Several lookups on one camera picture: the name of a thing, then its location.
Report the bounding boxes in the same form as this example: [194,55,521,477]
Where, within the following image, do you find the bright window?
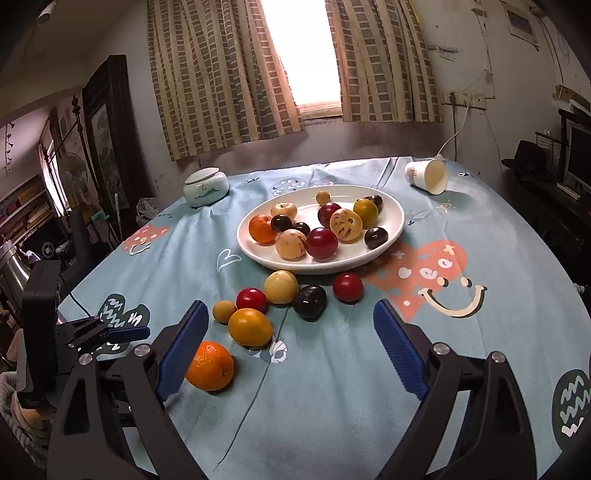
[261,0,343,121]

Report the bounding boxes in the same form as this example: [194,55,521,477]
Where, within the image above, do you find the white wall power strip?
[444,91,486,110]

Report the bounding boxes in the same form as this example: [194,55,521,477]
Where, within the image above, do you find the yellow-orange citrus fruit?
[353,198,380,229]
[228,308,274,348]

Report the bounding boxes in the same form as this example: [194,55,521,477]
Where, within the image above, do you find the wooden bookshelf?
[0,175,61,250]

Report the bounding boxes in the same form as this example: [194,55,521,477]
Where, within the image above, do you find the orange mandarin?
[248,213,279,245]
[185,340,235,392]

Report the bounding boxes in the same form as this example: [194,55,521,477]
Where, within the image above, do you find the pale green ceramic jar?
[183,167,230,207]

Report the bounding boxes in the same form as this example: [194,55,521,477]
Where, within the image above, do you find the person's left forearm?
[0,369,47,462]

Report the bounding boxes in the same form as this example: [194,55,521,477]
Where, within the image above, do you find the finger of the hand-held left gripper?
[69,326,151,356]
[56,316,109,342]

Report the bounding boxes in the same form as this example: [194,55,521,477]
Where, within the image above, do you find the light blue printed tablecloth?
[58,157,591,480]

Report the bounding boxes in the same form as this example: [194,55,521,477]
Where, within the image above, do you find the thin black cable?
[69,291,100,320]

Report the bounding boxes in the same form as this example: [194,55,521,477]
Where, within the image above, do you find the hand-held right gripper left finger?
[46,300,209,480]

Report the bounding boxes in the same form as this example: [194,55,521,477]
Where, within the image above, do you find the black media stand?
[502,111,591,287]

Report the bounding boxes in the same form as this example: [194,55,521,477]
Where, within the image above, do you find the white power cable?
[436,106,468,160]

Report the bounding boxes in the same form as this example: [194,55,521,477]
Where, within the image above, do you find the beige speckled round fruit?
[276,228,308,262]

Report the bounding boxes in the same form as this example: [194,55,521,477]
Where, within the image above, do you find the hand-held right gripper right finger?
[373,299,539,480]

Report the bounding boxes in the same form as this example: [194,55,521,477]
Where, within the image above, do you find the dark framed picture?
[83,54,153,232]

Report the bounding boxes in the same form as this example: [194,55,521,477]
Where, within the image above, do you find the clear plastic bag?
[136,198,160,227]

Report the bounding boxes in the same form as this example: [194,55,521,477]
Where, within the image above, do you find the pale yellow round fruit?
[263,270,300,304]

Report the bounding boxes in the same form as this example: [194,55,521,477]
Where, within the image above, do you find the white oval plate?
[236,185,406,275]

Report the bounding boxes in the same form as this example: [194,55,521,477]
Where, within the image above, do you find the stainless steel pot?
[0,240,33,305]

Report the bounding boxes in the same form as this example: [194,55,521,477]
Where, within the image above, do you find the small tan longan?
[212,299,238,325]

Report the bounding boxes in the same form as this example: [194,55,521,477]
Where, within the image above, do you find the red plum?
[306,227,339,260]
[332,272,365,304]
[318,202,342,227]
[235,287,269,315]

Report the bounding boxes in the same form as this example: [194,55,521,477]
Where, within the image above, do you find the black monitor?
[563,115,591,190]

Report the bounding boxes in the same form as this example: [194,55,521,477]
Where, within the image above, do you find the checkered curtain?
[147,0,305,162]
[325,0,445,123]

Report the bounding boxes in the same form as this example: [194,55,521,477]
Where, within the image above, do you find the person's left hand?
[11,394,49,437]

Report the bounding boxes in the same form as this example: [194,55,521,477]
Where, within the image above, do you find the electric fan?
[58,152,88,195]

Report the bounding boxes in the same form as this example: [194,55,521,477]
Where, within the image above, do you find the beige fruit with brown marks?
[329,208,363,243]

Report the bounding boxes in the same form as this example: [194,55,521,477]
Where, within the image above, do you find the black hat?
[502,140,555,181]

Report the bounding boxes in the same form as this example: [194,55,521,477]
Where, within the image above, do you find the cardboard box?
[554,84,591,114]

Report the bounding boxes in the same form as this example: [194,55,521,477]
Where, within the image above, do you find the white paper cup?
[405,158,448,195]

